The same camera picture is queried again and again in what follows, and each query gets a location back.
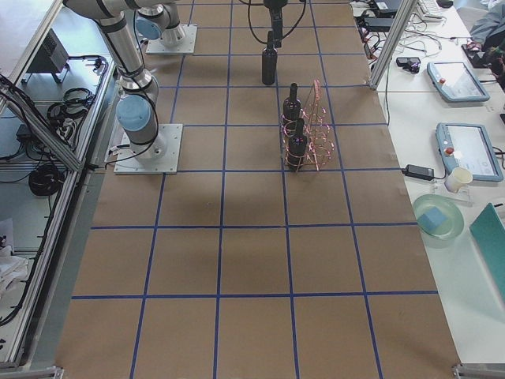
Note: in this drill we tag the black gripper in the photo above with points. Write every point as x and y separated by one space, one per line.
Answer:
274 7

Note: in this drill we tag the dark wine bottle carried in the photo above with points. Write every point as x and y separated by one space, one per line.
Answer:
269 60

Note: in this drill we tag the dark wine bottle in basket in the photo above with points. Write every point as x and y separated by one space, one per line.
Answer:
297 143

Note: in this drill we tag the teach pendant tablet far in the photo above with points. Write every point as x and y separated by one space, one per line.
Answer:
456 82

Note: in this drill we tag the teach pendant tablet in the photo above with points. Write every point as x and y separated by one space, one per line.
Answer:
456 82
468 146

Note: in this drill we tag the black power adapter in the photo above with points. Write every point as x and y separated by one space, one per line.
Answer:
414 171

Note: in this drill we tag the teach pendant tablet near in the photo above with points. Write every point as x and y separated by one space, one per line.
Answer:
468 146

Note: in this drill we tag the white paper cup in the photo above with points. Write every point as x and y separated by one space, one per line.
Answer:
458 178

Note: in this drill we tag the green glass bowl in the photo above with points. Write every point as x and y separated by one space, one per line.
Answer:
451 228

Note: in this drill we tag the blue foam cube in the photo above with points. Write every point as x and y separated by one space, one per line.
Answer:
430 219

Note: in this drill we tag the teal board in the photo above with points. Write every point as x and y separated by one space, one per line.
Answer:
488 233

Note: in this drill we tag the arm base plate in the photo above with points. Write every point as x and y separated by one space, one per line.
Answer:
179 40
161 157

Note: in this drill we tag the aluminium frame post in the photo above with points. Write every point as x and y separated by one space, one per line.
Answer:
397 29

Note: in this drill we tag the copper wire wine basket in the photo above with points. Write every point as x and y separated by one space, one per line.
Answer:
320 147

